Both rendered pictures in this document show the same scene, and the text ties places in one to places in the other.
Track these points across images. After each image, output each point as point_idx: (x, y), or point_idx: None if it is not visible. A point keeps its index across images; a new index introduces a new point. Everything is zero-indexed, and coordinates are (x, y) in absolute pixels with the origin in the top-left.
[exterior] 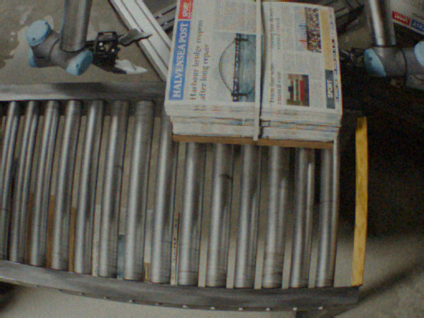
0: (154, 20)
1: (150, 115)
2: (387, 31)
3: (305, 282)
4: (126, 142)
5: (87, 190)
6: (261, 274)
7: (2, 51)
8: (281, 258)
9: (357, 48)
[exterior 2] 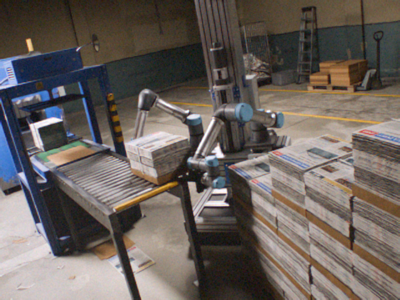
0: (205, 202)
1: None
2: (200, 148)
3: (109, 205)
4: None
5: (105, 174)
6: (151, 292)
7: (167, 202)
8: (114, 199)
9: None
